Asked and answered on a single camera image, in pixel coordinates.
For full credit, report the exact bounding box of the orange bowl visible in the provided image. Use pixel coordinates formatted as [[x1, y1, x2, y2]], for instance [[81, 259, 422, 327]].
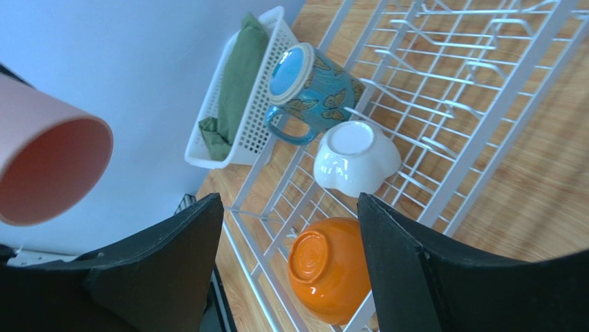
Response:
[[288, 217, 371, 325]]

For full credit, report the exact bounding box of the green cloth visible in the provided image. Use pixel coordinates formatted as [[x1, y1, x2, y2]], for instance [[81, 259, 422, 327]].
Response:
[[198, 12, 269, 161]]

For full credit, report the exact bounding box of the white wire dish rack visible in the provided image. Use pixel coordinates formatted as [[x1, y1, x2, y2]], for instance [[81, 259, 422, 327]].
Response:
[[225, 1, 588, 331]]

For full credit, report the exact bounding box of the white flower-shaped bowl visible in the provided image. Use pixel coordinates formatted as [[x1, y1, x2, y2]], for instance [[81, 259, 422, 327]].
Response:
[[313, 120, 402, 198]]

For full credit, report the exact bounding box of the blue butterfly mug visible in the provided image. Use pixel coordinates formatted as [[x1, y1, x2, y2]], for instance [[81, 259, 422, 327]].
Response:
[[265, 42, 365, 146]]

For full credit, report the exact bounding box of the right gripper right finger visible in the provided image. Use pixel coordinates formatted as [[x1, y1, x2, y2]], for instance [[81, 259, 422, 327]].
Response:
[[357, 193, 588, 331]]

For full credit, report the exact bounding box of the pink cup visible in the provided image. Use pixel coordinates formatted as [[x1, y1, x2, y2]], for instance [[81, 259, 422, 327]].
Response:
[[1, 75, 114, 226]]

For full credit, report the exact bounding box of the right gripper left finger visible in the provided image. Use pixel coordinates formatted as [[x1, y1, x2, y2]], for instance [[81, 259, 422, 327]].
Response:
[[1, 193, 224, 331]]

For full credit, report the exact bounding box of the white plastic basket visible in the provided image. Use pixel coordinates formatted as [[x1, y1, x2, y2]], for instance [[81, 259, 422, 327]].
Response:
[[184, 6, 298, 169]]

